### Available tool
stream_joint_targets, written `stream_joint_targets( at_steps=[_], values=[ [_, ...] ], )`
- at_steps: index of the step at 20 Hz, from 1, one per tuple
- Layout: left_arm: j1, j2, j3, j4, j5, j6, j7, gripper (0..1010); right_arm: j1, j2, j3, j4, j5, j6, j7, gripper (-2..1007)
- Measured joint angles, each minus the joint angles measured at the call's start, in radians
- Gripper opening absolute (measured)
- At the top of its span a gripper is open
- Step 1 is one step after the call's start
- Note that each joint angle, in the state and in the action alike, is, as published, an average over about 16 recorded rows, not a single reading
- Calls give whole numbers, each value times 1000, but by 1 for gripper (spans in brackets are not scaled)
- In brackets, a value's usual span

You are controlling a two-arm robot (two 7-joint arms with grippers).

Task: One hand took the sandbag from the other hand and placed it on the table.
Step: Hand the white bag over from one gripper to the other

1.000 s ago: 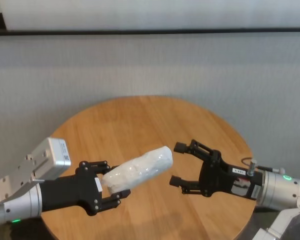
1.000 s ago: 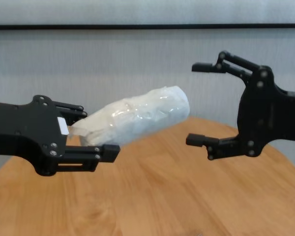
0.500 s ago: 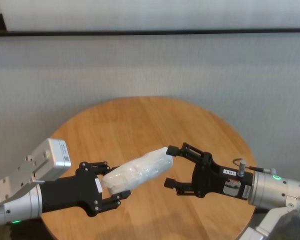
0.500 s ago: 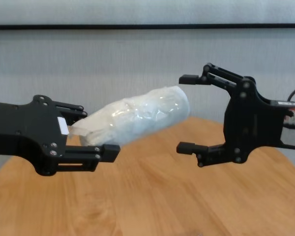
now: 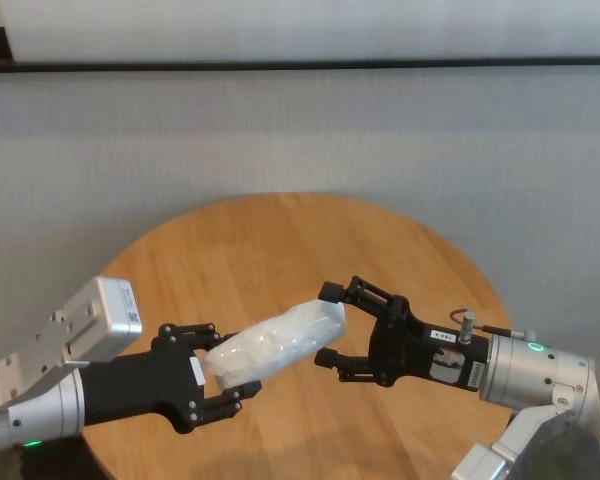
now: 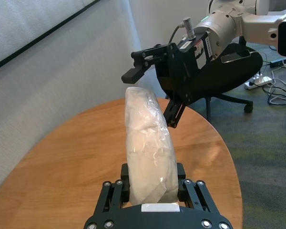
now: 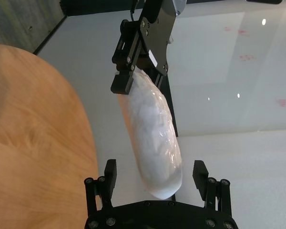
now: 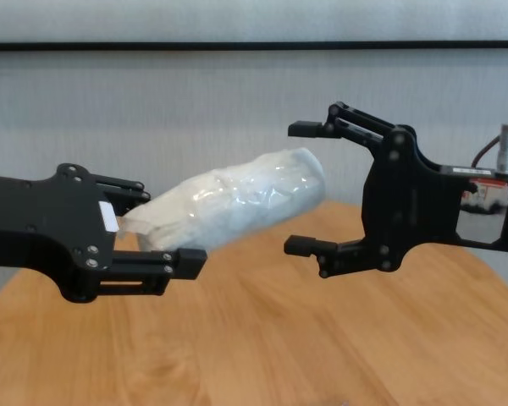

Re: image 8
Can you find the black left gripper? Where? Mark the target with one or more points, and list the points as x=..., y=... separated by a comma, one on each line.
x=46, y=224

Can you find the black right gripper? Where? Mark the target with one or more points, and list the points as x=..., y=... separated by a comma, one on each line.
x=406, y=199

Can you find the white plastic-wrapped sandbag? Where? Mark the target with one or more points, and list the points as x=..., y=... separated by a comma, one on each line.
x=237, y=203

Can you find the black horizontal rail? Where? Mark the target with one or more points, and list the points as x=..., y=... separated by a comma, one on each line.
x=254, y=45

